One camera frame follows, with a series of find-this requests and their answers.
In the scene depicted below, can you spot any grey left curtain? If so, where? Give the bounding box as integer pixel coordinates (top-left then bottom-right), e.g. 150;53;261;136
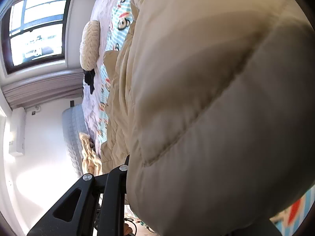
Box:
2;69;84;109

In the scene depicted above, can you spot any tan quilted puffer jacket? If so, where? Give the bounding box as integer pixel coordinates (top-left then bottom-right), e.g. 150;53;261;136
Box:
100;0;315;236

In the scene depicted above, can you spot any dark framed window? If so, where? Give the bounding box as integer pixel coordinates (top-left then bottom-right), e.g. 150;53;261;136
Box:
1;0;71;75

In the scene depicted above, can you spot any black folded cloth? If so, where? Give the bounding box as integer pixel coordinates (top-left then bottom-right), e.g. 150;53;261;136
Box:
83;69;95;95

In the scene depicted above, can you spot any round cream cushion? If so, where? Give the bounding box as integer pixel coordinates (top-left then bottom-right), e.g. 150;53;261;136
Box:
80;20;100;71

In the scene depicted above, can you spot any grey quilted headboard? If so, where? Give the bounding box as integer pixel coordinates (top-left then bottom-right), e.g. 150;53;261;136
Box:
62;104;86;177

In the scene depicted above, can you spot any cream striped garment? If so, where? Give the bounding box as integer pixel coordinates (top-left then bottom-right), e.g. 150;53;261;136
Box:
79;132;103;176

